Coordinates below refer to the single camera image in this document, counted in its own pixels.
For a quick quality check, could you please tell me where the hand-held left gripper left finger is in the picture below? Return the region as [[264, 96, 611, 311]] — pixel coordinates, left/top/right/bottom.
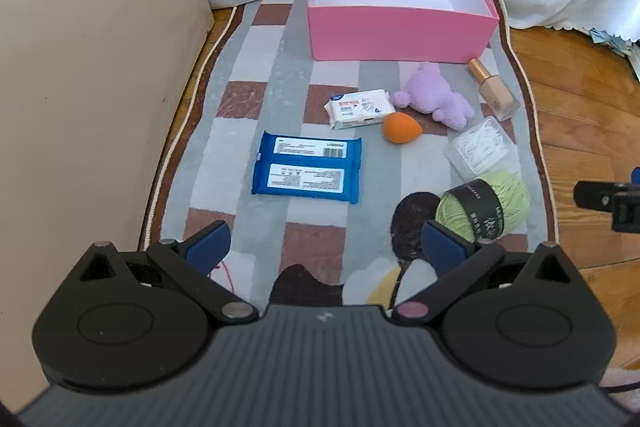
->
[[75, 221, 260, 323]]

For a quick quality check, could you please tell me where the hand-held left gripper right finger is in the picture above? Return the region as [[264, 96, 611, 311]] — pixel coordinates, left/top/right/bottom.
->
[[390, 221, 581, 325]]

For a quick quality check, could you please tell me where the green yarn ball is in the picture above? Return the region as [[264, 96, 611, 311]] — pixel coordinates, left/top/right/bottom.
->
[[435, 171, 532, 243]]

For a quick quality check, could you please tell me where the clear box of cotton swabs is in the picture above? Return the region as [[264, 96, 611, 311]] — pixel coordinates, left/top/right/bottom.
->
[[444, 117, 520, 180]]

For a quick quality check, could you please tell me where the blue wet wipes packet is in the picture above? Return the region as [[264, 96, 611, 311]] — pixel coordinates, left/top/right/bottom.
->
[[251, 130, 364, 205]]

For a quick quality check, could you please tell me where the orange makeup sponge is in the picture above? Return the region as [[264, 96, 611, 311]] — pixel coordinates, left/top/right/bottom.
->
[[382, 112, 422, 142]]

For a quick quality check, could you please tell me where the beige foundation bottle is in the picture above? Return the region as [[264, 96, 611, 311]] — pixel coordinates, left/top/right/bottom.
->
[[467, 58, 522, 122]]

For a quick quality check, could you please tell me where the purple plush toy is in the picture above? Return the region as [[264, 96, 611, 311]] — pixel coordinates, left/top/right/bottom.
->
[[390, 62, 475, 132]]

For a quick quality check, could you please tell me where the white wet wipes packet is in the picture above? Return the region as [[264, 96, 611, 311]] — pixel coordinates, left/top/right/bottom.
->
[[324, 89, 397, 130]]

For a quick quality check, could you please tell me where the pink cardboard box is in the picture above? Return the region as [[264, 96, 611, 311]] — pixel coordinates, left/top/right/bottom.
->
[[306, 0, 500, 62]]

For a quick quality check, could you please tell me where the cream fuzzy cloth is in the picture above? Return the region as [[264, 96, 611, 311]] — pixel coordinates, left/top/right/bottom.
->
[[602, 364, 640, 390]]

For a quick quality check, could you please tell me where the checkered floor rug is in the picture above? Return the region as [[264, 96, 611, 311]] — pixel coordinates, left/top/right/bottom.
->
[[137, 0, 560, 308]]

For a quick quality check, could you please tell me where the beige cabinet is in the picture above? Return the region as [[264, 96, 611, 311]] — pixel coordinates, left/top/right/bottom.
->
[[0, 0, 216, 413]]

